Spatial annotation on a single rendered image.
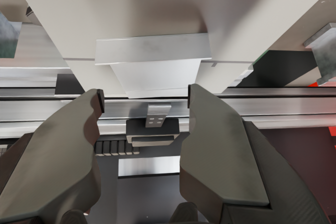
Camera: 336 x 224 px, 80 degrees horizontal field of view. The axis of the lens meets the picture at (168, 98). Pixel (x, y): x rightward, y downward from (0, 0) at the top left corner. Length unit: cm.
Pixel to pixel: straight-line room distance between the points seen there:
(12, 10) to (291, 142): 96
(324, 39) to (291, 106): 25
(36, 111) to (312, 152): 99
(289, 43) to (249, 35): 30
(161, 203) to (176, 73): 15
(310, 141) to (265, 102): 46
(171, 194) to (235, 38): 19
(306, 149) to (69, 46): 97
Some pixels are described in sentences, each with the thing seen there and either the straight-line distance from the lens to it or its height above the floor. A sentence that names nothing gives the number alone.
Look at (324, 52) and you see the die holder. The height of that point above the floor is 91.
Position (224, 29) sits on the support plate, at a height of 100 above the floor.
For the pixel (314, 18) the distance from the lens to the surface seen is 43.
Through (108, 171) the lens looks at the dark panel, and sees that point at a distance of 78.
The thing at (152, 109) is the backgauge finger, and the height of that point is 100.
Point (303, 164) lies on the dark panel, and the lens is 101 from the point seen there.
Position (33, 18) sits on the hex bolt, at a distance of 30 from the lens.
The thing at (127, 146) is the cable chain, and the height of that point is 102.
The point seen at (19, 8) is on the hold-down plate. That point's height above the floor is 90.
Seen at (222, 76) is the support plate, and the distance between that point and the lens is 24.
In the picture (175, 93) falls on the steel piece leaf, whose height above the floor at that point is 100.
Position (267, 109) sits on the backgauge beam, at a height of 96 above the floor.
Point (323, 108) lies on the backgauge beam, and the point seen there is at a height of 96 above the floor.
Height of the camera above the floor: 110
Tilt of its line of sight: 20 degrees down
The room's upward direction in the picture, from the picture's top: 176 degrees clockwise
